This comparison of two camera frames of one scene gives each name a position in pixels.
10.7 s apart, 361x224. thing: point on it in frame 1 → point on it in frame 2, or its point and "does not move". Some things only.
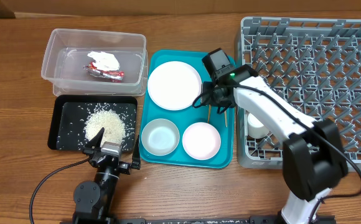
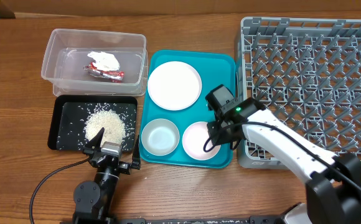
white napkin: [104, 61] does not move
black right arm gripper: [208, 99] → [219, 140]
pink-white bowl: [201, 141] does not move
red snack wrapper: [115, 76] does not move
